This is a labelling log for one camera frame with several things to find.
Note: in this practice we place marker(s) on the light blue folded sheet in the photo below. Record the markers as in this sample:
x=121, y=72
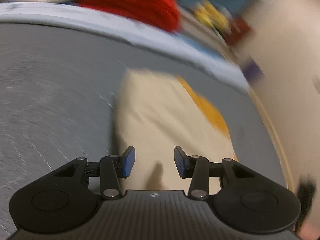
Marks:
x=131, y=31

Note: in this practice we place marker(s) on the beige and mustard hooded jacket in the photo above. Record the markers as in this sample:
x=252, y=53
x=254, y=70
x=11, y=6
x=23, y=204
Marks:
x=157, y=112

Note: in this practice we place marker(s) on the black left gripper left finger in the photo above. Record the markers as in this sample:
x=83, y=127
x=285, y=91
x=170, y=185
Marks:
x=110, y=169

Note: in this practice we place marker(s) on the yellow plush toys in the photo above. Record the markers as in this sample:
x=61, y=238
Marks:
x=209, y=16

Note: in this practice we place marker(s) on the grey quilted mattress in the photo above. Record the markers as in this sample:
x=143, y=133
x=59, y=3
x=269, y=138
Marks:
x=58, y=91

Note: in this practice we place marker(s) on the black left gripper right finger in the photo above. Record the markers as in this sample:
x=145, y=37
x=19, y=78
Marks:
x=199, y=169

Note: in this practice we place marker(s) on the wooden bed frame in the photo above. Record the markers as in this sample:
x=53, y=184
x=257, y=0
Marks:
x=290, y=182

